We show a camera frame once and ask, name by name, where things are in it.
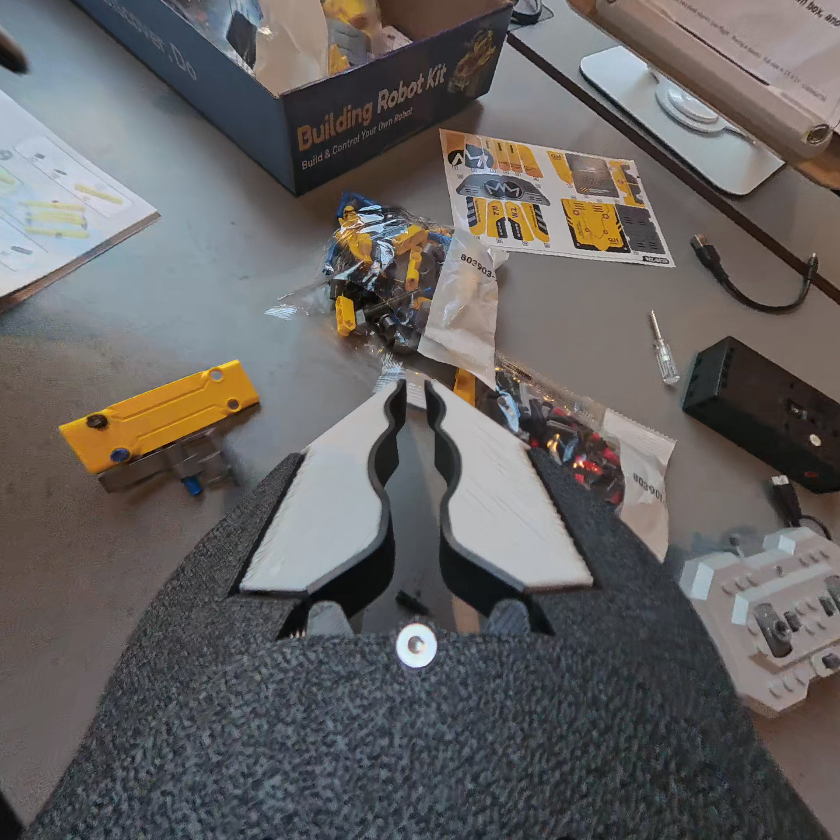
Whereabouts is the grey desk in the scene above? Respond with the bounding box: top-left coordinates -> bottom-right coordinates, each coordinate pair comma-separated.
0,0 -> 840,840

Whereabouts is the bag of black red pins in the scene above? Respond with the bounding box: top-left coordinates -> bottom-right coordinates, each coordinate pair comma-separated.
453,354 -> 678,563

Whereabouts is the yellow grey sticker sheet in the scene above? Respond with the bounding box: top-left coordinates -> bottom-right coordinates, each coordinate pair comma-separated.
438,128 -> 660,266

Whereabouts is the yellow grey brick assembly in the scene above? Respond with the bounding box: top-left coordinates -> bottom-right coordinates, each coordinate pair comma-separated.
58,360 -> 261,497

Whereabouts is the blue robot kit box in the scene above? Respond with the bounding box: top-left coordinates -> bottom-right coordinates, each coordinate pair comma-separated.
69,0 -> 514,198

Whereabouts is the wooden display board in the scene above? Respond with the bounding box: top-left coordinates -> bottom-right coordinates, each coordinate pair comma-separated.
567,0 -> 840,191

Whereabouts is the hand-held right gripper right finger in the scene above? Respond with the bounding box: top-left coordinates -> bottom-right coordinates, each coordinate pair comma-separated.
424,379 -> 595,616

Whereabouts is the black battery box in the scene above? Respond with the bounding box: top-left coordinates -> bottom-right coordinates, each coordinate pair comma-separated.
682,336 -> 840,494

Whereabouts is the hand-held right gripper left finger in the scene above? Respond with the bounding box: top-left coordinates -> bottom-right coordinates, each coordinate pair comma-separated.
238,378 -> 408,616

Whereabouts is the bag of yellow bricks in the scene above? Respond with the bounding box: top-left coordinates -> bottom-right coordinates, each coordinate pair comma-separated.
266,190 -> 510,359

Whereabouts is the heap of clear part bags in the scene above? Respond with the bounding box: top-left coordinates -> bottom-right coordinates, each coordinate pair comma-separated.
217,0 -> 414,93

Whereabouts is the grey hub brick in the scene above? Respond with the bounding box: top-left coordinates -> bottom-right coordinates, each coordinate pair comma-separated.
679,528 -> 840,719

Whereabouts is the instruction booklet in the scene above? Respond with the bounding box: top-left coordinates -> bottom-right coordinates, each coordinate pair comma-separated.
0,88 -> 161,315

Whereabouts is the small clear-handled screwdriver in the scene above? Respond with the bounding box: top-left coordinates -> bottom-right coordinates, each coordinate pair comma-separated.
648,310 -> 682,387

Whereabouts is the printed instruction sheet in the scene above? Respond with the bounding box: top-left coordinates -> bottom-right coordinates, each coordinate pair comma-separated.
646,0 -> 840,132

